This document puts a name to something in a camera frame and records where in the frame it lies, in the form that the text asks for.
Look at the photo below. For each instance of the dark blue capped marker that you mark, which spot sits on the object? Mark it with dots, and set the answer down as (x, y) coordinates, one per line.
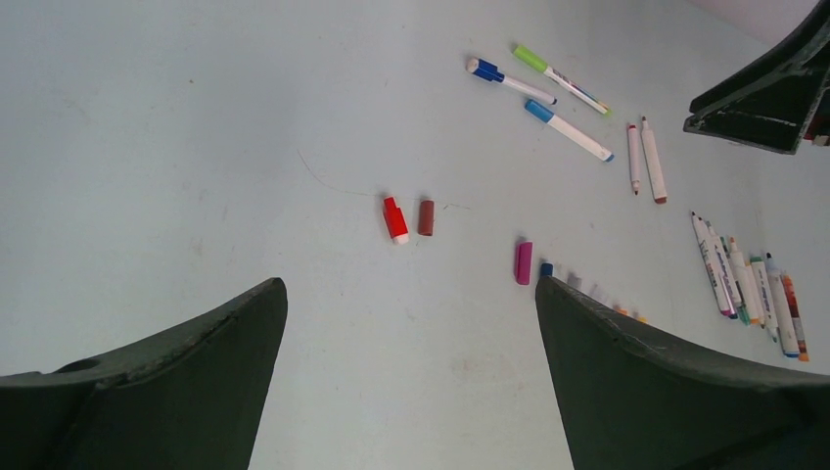
(491, 73)

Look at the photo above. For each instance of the red orange thin pen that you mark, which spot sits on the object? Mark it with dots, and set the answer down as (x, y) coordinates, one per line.
(792, 303)

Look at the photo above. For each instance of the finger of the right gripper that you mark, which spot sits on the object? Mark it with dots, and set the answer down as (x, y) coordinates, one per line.
(770, 103)

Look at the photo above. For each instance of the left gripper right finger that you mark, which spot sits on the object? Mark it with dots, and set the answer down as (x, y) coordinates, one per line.
(632, 396)

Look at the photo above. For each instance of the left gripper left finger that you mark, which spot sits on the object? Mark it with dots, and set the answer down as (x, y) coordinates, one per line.
(188, 397)

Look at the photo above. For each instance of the orange capped marker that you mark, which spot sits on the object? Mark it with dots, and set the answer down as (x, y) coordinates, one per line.
(746, 284)

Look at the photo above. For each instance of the brown pen cap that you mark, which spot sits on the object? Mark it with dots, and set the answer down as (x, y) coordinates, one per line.
(426, 219)

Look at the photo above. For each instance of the red capped marker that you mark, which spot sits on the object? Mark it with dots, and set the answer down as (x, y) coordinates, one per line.
(633, 141)

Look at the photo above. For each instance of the red pen cap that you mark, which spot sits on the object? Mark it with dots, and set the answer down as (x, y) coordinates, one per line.
(395, 221)

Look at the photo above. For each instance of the light green marker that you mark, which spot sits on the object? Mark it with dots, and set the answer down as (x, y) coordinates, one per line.
(529, 58)

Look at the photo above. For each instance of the green capped marker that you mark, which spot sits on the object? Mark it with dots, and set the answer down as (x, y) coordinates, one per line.
(767, 307)

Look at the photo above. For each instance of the grey pen cap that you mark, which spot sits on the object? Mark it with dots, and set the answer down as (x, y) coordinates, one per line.
(574, 281)

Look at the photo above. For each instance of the magenta pen cap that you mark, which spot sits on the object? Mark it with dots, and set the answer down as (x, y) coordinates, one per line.
(523, 262)

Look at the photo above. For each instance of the dark green thin pen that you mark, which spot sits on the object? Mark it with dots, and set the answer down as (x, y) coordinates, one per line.
(743, 313)

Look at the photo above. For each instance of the brown capped marker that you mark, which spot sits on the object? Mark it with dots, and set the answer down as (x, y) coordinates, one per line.
(657, 181)

